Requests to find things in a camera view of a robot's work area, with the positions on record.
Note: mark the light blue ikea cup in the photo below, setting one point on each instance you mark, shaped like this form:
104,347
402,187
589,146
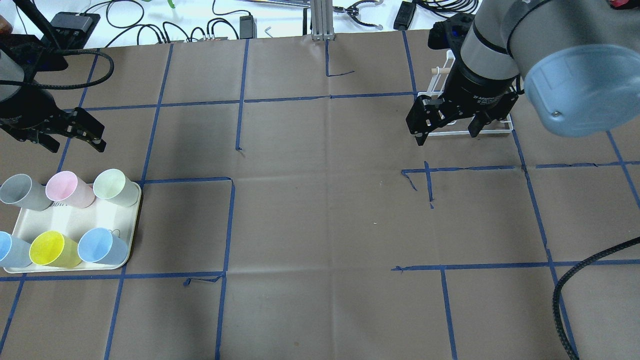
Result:
14,252
102,246

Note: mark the white wire cup rack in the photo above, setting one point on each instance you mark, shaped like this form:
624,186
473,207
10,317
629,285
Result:
439,75

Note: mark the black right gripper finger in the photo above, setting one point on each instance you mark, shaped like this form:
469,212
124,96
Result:
421,135
479,121

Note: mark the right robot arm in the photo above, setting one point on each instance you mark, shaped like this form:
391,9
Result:
577,60

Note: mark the yellow ikea cup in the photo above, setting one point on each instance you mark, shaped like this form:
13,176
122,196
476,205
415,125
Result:
54,249

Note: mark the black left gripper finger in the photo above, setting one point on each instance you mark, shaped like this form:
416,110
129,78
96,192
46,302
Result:
88,129
45,140

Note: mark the black power adapter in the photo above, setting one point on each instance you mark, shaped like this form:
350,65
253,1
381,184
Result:
404,16

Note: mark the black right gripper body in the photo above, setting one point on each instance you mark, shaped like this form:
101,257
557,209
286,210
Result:
475,89

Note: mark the cream plastic tray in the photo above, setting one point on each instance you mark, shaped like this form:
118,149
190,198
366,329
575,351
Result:
75,222

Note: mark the pink ikea cup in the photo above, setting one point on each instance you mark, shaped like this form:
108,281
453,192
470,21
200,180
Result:
67,188

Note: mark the grey ikea cup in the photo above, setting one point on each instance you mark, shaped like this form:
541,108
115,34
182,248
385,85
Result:
20,190

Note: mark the aluminium frame post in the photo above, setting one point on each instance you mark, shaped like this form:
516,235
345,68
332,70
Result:
322,28

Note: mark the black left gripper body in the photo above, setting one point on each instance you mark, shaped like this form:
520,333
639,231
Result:
23,109

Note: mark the white ikea cup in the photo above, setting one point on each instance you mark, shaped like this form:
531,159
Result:
114,186

